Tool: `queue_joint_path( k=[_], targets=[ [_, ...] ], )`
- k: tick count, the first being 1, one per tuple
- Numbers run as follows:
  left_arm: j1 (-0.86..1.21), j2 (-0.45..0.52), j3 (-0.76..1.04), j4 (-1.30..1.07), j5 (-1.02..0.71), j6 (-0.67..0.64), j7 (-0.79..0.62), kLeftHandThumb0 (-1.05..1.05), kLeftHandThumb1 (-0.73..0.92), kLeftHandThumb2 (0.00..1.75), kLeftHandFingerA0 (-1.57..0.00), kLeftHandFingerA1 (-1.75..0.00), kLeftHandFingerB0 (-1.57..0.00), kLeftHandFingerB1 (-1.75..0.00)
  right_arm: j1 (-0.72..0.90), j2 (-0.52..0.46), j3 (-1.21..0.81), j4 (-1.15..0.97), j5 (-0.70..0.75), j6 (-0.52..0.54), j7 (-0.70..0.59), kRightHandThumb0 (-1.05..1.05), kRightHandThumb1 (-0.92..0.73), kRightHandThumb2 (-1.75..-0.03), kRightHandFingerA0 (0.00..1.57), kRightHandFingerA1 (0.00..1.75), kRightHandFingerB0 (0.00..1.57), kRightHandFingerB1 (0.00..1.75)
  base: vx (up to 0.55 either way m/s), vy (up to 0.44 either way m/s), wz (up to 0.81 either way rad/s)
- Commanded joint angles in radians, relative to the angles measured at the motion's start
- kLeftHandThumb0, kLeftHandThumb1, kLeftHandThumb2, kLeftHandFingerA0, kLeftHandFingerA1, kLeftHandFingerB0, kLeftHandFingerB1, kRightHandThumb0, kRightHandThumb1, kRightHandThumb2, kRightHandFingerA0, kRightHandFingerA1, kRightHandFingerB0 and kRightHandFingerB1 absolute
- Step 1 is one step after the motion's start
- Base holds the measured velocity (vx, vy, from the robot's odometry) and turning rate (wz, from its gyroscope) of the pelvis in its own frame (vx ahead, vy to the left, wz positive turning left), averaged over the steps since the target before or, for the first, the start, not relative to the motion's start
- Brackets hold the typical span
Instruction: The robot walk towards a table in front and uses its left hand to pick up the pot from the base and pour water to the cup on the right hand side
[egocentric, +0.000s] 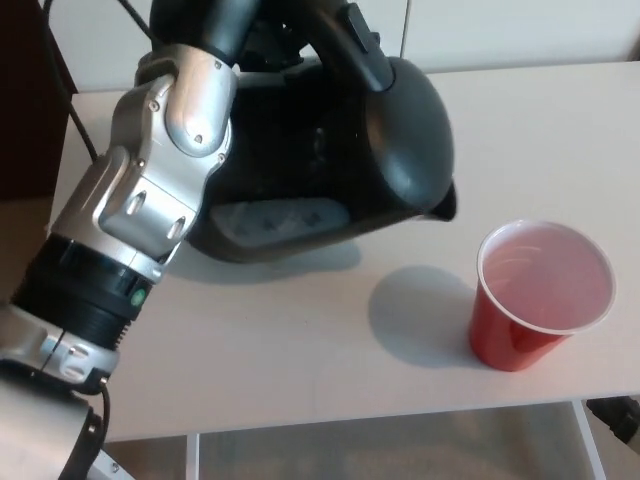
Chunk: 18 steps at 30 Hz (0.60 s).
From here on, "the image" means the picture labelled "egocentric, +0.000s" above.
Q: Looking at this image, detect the black electric kettle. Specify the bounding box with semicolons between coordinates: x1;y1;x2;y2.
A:
182;0;460;264

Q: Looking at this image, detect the dark brown cabinet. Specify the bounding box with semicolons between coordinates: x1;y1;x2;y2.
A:
0;0;79;201

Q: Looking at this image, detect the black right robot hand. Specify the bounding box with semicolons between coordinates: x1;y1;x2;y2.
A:
585;396;640;447

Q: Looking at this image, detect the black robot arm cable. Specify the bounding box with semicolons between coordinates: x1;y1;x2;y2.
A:
42;0;154;446

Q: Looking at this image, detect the red plastic cup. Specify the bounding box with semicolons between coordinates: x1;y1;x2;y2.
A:
468;218;617;374

